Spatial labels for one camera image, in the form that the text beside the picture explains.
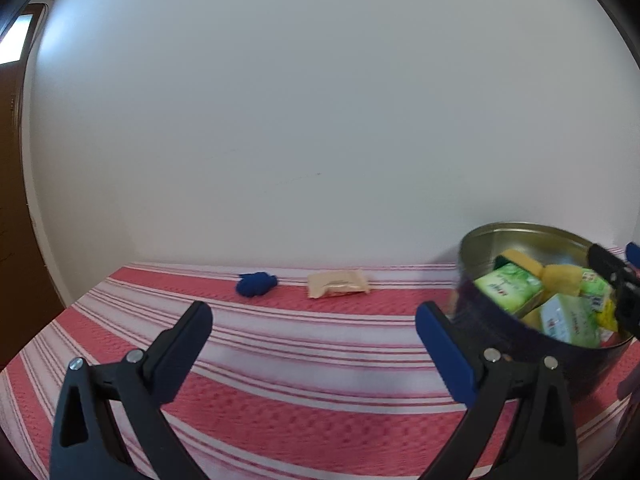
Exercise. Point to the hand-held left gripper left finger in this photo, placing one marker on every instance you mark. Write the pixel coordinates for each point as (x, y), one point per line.
(185, 340)

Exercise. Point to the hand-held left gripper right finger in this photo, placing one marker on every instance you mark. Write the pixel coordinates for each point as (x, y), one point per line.
(445, 350)

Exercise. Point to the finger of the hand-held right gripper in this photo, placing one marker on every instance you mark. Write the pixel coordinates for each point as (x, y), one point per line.
(635, 252)
(627, 300)

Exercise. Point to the yellow cracker packet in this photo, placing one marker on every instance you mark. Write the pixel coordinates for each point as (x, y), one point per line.
(607, 315)

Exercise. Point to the dark blue round cookie tin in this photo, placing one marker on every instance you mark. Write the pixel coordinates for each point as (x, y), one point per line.
(550, 360)

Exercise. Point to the small blue crumpled cloth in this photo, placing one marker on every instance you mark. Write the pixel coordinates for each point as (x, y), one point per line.
(255, 285)

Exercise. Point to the red white striped blanket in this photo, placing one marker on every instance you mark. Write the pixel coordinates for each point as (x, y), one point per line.
(300, 360)

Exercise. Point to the beige snack packet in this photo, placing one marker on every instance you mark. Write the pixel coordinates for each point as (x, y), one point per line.
(337, 284)

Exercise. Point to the brown wooden door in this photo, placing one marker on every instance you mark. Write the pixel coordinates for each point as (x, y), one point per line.
(15, 210)

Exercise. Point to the bright door window pane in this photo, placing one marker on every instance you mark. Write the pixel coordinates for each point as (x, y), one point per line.
(15, 37)

